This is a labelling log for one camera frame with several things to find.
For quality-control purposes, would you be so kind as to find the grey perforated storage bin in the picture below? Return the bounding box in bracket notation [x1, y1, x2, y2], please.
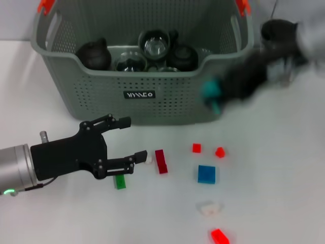
[30, 0, 254, 127]

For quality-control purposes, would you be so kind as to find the teal square brick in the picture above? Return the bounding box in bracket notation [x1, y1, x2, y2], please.
[200, 78, 222, 115]

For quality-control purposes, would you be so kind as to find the translucent red long brick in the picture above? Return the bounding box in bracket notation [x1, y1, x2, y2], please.
[210, 228, 231, 244]

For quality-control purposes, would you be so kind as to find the left gripper cable with plugs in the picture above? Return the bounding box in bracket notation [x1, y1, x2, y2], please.
[10, 131, 55, 197]

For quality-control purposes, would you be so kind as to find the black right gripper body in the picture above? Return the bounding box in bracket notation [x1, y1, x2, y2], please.
[220, 47, 302, 102]

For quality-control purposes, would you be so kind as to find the glass teapot with black lid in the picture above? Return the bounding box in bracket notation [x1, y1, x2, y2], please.
[260, 18, 302, 51]

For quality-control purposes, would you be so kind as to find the dark red long brick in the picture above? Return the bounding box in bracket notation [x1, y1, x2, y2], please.
[154, 149, 169, 175]

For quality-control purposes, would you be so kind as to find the blue square brick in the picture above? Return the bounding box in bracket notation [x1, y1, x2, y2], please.
[197, 164, 216, 184]

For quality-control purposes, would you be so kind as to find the black clay teapot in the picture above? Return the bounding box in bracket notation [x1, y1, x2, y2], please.
[75, 37, 112, 71]

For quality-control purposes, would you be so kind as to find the green plastic brick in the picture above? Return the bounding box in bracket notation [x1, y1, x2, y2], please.
[113, 174, 127, 190]

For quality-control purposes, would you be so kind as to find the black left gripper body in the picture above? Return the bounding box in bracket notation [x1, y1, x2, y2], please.
[30, 121, 109, 181]

